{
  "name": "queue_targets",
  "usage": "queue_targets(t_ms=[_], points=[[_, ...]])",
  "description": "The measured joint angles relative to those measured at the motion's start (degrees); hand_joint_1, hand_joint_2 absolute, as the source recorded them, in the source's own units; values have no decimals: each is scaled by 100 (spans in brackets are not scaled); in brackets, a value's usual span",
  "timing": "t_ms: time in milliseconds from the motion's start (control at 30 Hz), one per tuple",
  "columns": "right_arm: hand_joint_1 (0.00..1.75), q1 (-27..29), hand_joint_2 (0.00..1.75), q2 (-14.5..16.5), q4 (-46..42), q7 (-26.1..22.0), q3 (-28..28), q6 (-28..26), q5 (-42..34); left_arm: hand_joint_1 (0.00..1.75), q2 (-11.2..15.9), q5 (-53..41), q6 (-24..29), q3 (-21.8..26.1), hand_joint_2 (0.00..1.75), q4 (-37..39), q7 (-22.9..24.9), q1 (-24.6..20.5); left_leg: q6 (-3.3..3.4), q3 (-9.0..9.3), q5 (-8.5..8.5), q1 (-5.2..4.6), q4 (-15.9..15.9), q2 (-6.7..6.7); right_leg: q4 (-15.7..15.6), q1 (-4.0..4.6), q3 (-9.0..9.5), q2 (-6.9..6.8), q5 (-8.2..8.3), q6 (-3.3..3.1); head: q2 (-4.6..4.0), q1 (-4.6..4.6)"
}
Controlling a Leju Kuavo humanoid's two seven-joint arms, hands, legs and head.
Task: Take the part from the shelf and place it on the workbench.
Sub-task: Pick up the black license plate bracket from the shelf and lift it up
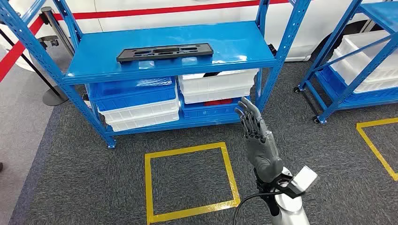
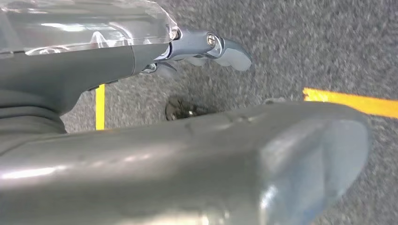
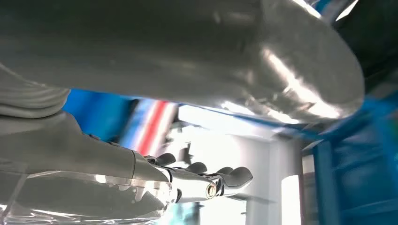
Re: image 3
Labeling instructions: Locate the blue metal shelf rack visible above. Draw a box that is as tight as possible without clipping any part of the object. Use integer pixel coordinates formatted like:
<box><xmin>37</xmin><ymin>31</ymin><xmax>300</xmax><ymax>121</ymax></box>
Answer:
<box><xmin>63</xmin><ymin>88</ymin><xmax>398</xmax><ymax>225</ymax></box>

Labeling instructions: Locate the white car with red stripe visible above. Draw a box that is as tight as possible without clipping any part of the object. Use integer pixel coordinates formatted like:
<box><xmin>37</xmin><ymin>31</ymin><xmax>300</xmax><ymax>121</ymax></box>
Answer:
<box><xmin>121</xmin><ymin>99</ymin><xmax>302</xmax><ymax>225</ymax></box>

